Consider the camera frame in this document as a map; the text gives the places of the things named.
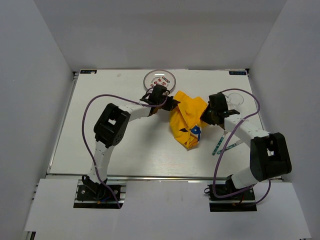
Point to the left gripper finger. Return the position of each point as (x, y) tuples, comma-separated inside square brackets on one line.
[(168, 107), (171, 101)]

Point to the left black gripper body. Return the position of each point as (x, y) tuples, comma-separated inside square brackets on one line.
[(161, 101)]

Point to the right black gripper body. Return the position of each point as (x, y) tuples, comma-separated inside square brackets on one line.
[(208, 114)]

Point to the yellow Pikachu cloth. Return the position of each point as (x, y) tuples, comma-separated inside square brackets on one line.
[(185, 120)]

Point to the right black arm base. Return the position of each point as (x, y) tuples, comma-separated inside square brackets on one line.
[(242, 202)]

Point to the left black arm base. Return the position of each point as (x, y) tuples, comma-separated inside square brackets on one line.
[(103, 199)]

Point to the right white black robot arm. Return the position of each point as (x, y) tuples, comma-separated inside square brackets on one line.
[(269, 155)]

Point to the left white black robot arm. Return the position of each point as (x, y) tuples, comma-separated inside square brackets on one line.
[(109, 131)]

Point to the round patterned plate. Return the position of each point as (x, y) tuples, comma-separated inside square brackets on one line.
[(159, 77)]

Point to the clear drinking glass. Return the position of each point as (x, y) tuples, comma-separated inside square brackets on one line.
[(234, 101)]

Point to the right blue table label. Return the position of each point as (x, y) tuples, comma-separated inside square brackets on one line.
[(238, 73)]

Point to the blue table label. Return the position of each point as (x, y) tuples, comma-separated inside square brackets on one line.
[(238, 73), (88, 71)]

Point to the left blue table label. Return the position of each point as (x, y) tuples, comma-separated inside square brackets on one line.
[(88, 71)]

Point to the fork with teal handle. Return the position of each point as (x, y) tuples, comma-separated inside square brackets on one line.
[(220, 142)]

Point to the knife with teal handle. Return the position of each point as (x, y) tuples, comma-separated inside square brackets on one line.
[(238, 142)]

